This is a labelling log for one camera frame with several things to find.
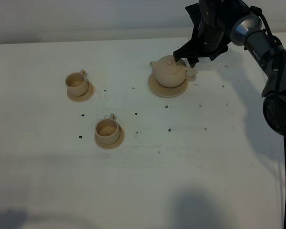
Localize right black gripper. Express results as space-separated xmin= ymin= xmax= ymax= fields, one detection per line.
xmin=173 ymin=0 xmax=243 ymax=68

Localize black camera cable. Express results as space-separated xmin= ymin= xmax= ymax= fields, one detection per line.
xmin=249 ymin=6 xmax=286 ymax=229

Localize beige teapot saucer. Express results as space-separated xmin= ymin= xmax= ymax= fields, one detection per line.
xmin=148 ymin=73 xmax=188 ymax=98

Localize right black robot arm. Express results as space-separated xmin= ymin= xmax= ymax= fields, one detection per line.
xmin=173 ymin=0 xmax=286 ymax=139

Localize far beige cup saucer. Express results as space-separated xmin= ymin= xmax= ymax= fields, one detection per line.
xmin=67 ymin=83 xmax=94 ymax=102

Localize beige teacup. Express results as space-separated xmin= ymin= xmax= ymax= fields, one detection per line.
xmin=94 ymin=114 xmax=121 ymax=147
xmin=65 ymin=70 xmax=89 ymax=96

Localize beige ceramic teapot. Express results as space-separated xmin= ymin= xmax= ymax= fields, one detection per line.
xmin=150 ymin=55 xmax=196 ymax=88

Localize near beige teacup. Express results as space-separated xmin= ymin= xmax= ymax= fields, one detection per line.
xmin=94 ymin=114 xmax=121 ymax=147

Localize far beige teacup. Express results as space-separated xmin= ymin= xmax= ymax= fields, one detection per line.
xmin=65 ymin=70 xmax=89 ymax=96

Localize beige cup saucer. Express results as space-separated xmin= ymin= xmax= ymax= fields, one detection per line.
xmin=94 ymin=126 xmax=125 ymax=150
xmin=67 ymin=83 xmax=94 ymax=102

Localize near beige cup saucer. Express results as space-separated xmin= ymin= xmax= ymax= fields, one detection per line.
xmin=94 ymin=126 xmax=125 ymax=150

